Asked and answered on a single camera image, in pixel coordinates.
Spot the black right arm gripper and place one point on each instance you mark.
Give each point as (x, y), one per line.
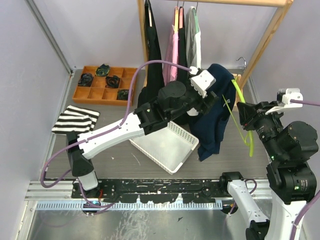
(247, 112)

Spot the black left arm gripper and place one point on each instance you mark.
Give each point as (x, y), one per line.
(203, 107)

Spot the lime green hanger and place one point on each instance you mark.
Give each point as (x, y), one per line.
(248, 140)

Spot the navy blue t shirt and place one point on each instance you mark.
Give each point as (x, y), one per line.
(210, 128)

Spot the white t shirt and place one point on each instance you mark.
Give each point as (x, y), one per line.
(193, 39)

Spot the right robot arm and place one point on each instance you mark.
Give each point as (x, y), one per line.
(292, 182)

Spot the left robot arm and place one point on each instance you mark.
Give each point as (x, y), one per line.
(172, 101)

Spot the plain black t shirt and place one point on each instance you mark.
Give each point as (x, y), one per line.
(182, 75)

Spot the pink t shirt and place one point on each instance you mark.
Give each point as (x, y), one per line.
(169, 71)

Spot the white perforated plastic basket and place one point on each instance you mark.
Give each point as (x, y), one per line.
(169, 147)

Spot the rolled dark sock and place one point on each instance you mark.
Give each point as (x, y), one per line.
(112, 81)
(85, 80)
(123, 94)
(103, 70)

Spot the orange wooden compartment tray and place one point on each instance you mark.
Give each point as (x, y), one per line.
(98, 93)

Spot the wooden clothes rack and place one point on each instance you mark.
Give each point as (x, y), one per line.
(282, 8)

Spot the black white striped cloth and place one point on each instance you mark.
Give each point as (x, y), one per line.
(79, 120)

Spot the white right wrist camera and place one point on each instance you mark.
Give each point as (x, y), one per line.
(287, 99)

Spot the grey slotted cable duct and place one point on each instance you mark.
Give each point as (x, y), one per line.
(178, 205)

